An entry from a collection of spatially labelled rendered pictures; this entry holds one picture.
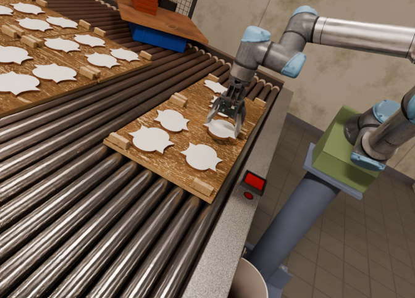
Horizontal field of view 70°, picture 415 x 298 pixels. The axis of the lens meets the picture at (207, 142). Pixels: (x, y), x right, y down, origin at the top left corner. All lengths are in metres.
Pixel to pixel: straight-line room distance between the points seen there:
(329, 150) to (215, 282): 0.85
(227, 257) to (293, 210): 0.88
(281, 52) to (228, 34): 3.47
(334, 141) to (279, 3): 2.99
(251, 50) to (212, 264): 0.58
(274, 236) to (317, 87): 2.81
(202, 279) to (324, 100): 3.71
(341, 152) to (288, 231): 0.51
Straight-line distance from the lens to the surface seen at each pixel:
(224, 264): 0.72
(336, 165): 1.38
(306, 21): 0.97
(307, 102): 4.24
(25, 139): 0.88
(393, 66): 4.16
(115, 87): 1.22
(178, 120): 1.06
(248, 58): 0.91
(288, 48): 0.91
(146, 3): 1.93
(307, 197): 1.51
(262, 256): 1.79
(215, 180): 0.88
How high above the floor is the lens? 1.45
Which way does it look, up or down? 30 degrees down
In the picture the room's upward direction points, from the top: 24 degrees clockwise
